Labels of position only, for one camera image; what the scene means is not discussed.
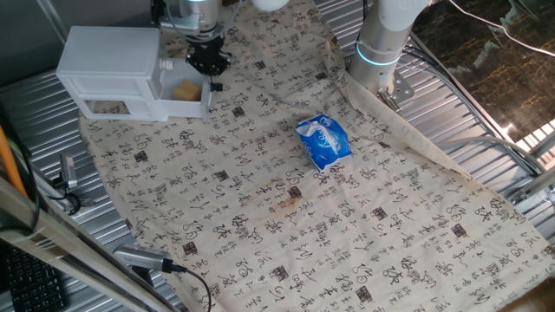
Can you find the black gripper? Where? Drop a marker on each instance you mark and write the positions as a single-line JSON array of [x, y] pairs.
[[208, 47]]

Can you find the black drawer knob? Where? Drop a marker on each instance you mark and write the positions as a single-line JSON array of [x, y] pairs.
[[217, 87]]

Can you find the light wooden cube block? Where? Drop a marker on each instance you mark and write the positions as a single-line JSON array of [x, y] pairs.
[[187, 90]]

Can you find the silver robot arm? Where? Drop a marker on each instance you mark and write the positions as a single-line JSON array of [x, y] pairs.
[[381, 30]]

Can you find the white drawer knob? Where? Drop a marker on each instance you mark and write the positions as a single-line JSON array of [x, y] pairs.
[[166, 64]]

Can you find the white plastic drawer cabinet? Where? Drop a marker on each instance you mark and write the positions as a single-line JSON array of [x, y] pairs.
[[106, 52]]

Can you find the blue tissue pack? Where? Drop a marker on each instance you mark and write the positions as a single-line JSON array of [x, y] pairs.
[[324, 146]]

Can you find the beige calligraphy print cloth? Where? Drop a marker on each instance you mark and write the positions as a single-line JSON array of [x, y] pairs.
[[303, 238]]

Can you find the orange pole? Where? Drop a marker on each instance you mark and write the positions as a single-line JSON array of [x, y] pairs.
[[11, 164]]

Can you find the black keyboard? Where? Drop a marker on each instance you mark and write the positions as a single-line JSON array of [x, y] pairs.
[[34, 281]]

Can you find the grey metal frame post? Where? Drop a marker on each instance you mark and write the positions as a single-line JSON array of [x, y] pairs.
[[54, 26]]

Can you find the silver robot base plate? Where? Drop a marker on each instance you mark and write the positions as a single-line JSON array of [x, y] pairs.
[[401, 89]]

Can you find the large silver camera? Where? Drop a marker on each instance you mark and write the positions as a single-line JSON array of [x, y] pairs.
[[143, 258]]

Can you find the aluminium frame beam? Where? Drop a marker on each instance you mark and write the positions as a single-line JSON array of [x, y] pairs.
[[65, 242]]

